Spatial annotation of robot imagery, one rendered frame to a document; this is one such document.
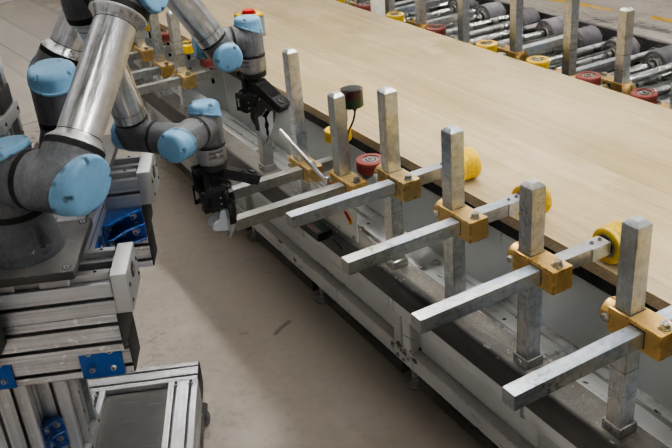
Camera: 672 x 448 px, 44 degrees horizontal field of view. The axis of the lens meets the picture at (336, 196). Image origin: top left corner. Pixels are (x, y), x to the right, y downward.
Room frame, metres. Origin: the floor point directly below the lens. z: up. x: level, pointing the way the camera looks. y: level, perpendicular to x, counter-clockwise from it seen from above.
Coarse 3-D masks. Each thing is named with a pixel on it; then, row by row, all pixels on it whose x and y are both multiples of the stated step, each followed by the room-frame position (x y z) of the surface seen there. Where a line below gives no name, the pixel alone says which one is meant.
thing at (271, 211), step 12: (372, 180) 2.07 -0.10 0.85; (312, 192) 2.00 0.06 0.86; (324, 192) 2.00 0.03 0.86; (336, 192) 2.01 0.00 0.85; (276, 204) 1.95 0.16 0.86; (288, 204) 1.95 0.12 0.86; (300, 204) 1.96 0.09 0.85; (240, 216) 1.90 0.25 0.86; (252, 216) 1.90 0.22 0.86; (264, 216) 1.91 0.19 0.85; (276, 216) 1.93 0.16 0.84; (240, 228) 1.88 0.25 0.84
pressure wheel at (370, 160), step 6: (360, 156) 2.10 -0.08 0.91; (366, 156) 2.11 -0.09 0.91; (372, 156) 2.10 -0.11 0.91; (378, 156) 2.09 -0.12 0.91; (360, 162) 2.06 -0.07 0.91; (366, 162) 2.06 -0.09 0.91; (372, 162) 2.06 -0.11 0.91; (378, 162) 2.05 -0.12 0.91; (360, 168) 2.06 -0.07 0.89; (366, 168) 2.05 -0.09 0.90; (372, 168) 2.04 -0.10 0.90; (360, 174) 2.06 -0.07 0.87; (366, 174) 2.05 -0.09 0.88; (372, 174) 2.04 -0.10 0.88
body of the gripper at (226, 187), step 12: (192, 168) 1.86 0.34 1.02; (204, 168) 1.85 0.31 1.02; (216, 168) 1.84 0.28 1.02; (204, 180) 1.85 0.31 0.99; (216, 180) 1.86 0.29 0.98; (228, 180) 1.88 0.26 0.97; (204, 192) 1.85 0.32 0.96; (216, 192) 1.84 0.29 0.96; (228, 192) 1.85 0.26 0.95; (204, 204) 1.82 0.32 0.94; (216, 204) 1.84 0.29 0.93
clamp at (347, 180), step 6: (330, 174) 2.10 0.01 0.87; (336, 174) 2.08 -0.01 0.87; (348, 174) 2.07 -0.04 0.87; (354, 174) 2.07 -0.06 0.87; (336, 180) 2.07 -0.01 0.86; (342, 180) 2.04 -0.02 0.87; (348, 180) 2.04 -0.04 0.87; (360, 180) 2.03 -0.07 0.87; (348, 186) 2.01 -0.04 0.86; (354, 186) 2.00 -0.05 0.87; (360, 186) 2.01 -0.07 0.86
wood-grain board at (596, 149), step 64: (256, 0) 4.13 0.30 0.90; (320, 0) 4.02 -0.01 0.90; (320, 64) 3.00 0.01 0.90; (384, 64) 2.93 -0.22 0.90; (448, 64) 2.86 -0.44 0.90; (512, 64) 2.80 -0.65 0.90; (512, 128) 2.22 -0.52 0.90; (576, 128) 2.18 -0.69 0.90; (640, 128) 2.14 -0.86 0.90; (576, 192) 1.79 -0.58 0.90; (640, 192) 1.76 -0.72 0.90
